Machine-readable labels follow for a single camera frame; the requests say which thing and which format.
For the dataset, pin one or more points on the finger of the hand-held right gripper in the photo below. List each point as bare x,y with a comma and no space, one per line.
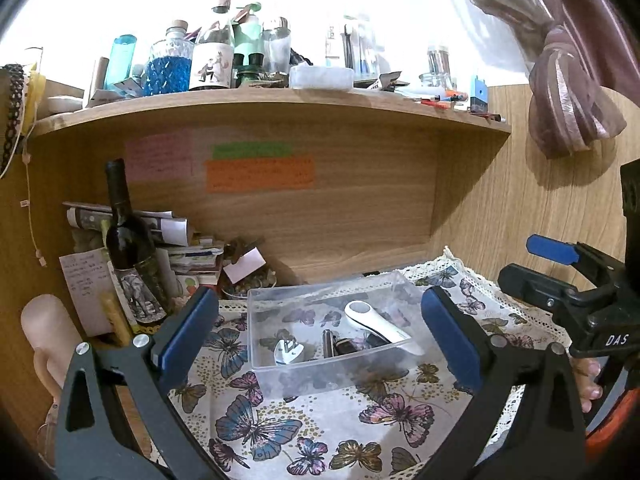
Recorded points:
550,249
530,285

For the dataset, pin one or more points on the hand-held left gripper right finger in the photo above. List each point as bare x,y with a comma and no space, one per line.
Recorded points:
450,340

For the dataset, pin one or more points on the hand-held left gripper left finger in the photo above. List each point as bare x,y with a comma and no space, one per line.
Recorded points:
187,330

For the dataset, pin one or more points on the white handheld magnifier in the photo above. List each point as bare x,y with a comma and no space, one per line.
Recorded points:
380,330

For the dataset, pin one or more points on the small black case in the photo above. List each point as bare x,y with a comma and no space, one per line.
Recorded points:
350,346

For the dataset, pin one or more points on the white plug adapter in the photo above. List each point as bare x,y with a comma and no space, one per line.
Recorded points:
287,355

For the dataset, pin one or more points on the clear plastic box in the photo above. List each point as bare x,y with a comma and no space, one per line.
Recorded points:
300,310

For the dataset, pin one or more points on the chrome metal bar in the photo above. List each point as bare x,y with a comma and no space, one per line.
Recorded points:
330,345

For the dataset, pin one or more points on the person's right hand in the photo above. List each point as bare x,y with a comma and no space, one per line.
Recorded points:
585,375

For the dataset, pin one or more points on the stack of books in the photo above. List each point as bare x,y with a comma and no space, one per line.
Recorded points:
195,265

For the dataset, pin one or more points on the yellow stick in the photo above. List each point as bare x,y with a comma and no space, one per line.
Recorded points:
116,320

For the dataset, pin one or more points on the pink card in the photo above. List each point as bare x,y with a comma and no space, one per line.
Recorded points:
245,265

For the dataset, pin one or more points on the rolled magazine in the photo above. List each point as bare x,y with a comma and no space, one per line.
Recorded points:
165,225

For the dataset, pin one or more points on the dark wine bottle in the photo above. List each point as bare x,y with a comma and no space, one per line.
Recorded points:
127,240

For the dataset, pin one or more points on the white handwritten note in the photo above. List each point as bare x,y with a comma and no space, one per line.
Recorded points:
85,290

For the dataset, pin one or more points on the orange curved object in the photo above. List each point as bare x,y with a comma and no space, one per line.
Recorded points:
615,442

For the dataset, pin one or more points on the butterfly print cloth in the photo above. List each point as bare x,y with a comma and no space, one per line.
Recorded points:
350,425

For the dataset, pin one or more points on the beige cylinder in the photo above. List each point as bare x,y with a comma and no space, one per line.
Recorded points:
45,330

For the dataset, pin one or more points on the pink tied curtain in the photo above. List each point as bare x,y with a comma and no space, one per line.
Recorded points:
565,85

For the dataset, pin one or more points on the blue box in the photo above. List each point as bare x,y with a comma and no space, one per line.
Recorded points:
479,95

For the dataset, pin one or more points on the orange sticky note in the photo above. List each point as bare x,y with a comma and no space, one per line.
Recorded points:
260,175

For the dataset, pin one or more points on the pink sticky note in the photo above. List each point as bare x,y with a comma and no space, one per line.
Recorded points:
159,155

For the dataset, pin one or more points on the orange tube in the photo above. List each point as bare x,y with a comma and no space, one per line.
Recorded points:
457,95

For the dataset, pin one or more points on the green sticky note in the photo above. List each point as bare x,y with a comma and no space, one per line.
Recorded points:
252,150

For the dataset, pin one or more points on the glass jar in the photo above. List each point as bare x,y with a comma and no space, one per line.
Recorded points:
435,81

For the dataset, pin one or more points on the clear tube with pink sticks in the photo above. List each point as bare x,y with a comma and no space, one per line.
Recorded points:
438,60

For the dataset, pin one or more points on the wooden shelf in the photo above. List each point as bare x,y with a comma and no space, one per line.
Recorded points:
300,110

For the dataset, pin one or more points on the blue glass bottle with cork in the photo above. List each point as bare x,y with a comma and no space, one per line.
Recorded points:
167,70

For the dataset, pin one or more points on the brown cardboard tube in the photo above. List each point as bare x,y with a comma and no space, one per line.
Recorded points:
97,80

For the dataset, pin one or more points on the clear bottle with illustrated label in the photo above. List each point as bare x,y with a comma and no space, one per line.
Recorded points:
212,65

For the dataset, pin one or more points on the black lace ribbon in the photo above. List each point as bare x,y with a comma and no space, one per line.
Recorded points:
11,120

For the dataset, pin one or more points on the teal tumbler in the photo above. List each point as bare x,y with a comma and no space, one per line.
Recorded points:
120,60

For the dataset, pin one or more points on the clear brush case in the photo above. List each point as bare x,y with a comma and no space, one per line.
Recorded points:
355,50

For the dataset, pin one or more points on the yellow lace ribbon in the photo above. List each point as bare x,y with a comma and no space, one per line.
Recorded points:
34,95

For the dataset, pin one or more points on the white plastic box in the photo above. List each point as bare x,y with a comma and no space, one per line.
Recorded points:
320,76

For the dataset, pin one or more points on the clear glass pump bottle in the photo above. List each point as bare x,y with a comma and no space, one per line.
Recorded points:
276,45

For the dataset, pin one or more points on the green pump bottle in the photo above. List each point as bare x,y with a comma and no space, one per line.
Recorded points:
250,35

